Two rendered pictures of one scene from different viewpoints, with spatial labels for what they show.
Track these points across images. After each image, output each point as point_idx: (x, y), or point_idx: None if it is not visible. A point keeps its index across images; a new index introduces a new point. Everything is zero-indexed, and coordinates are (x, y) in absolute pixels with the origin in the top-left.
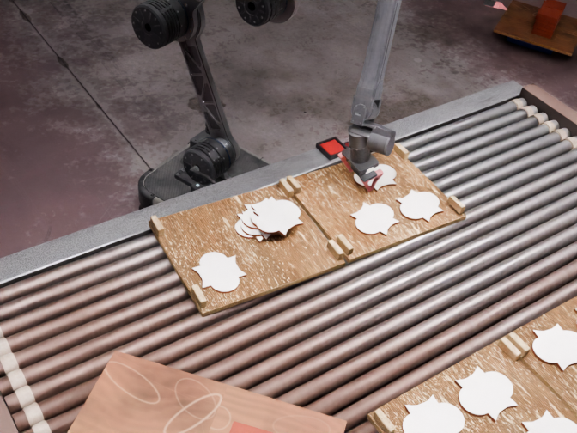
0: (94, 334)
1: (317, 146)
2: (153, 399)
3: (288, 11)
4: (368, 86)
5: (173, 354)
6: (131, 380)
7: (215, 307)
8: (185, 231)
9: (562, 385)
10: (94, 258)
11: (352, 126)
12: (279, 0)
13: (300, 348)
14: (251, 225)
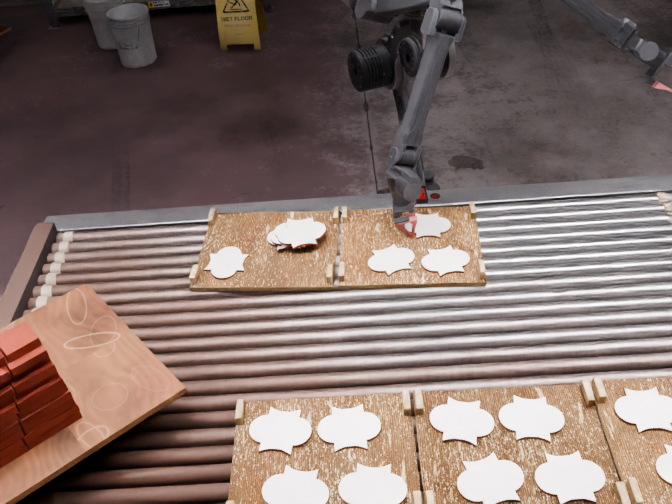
0: (115, 279)
1: None
2: (77, 321)
3: (445, 67)
4: (403, 131)
5: (149, 309)
6: (77, 304)
7: (201, 286)
8: (231, 227)
9: (432, 453)
10: (157, 228)
11: (390, 168)
12: None
13: (239, 338)
14: (277, 235)
